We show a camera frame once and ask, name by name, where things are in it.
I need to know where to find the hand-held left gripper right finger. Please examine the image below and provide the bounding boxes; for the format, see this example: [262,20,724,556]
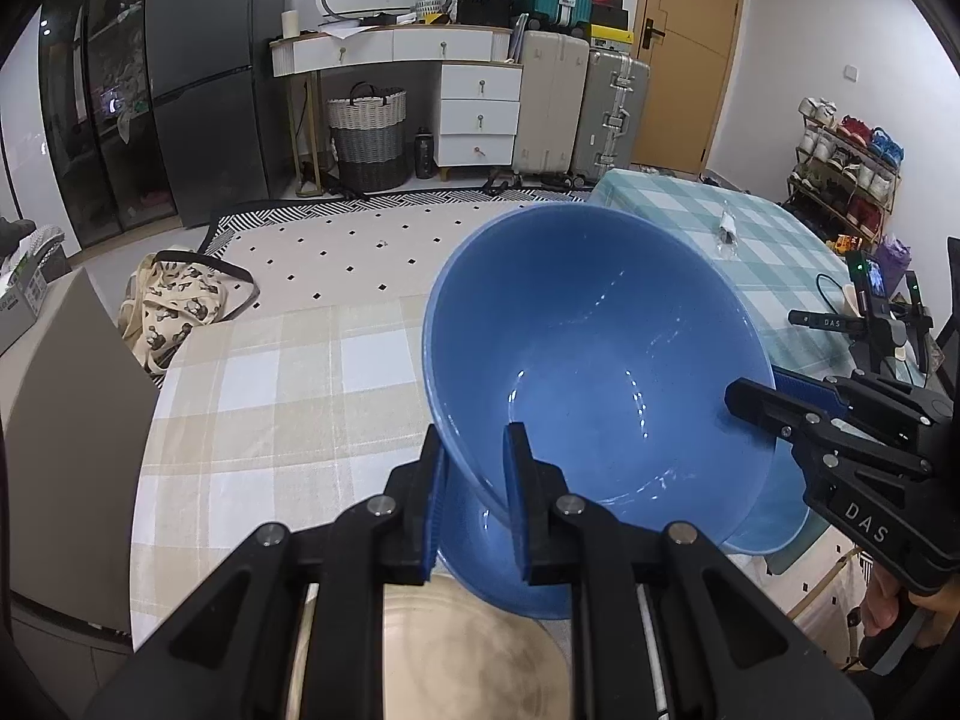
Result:
[501,422,863,720]

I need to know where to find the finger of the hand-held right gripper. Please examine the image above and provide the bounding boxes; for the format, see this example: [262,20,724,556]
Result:
[724,377,931,500]
[771,366,957,440]

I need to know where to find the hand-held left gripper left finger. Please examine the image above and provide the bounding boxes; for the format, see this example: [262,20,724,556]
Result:
[82,424,451,720]

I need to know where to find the blue bowl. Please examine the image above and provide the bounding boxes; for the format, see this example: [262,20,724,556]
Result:
[422,201,779,530]
[437,450,812,621]

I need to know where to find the person's right hand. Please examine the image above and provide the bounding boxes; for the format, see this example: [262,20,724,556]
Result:
[860,566,960,650]

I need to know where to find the tan plate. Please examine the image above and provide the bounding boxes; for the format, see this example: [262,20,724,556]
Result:
[300,574,578,720]

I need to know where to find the purple bag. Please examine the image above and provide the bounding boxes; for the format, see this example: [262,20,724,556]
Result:
[874,236,912,293]

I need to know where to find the metal shoe rack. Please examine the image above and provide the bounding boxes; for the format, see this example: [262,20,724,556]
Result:
[784,109,901,250]

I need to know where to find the beige checked tablecloth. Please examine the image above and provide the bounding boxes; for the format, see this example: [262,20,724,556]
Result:
[131,291,481,653]

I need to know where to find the teal checked tablecloth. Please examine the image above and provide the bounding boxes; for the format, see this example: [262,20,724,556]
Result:
[587,169,942,578]

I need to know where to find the shoe rack with shoes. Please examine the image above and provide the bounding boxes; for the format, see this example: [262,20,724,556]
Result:
[795,96,905,241]

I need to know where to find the white rug with black diamonds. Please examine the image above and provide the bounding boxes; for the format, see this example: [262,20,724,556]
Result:
[201,190,863,665]

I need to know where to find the silver suitcase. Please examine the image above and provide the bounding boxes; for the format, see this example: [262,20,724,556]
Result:
[571,47,652,185]

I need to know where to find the printed canvas tote bag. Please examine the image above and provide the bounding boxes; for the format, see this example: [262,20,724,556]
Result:
[120,249,260,391]

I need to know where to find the wooden door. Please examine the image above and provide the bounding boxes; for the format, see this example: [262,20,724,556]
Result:
[630,0,749,177]

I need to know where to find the beige suitcase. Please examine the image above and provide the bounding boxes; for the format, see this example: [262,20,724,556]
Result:
[512,28,591,179]

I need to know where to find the wicker laundry basket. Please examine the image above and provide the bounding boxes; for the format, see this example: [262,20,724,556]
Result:
[326,82,410,194]

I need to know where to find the white dresser with drawers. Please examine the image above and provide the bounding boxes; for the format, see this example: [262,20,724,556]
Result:
[270,24,524,200]

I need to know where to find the grey cabinet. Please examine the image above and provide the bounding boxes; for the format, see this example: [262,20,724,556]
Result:
[0,266,162,653]

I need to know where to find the stack of shoe boxes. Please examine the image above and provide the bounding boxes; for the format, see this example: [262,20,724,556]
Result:
[587,0,633,53]

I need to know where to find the grey cardboard box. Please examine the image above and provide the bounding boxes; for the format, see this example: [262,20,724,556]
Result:
[0,225,74,357]

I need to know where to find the dark grey refrigerator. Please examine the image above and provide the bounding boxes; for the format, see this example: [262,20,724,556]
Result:
[145,0,295,230]

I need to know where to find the dark glass cabinet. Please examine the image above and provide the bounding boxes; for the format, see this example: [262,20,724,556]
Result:
[37,0,185,248]

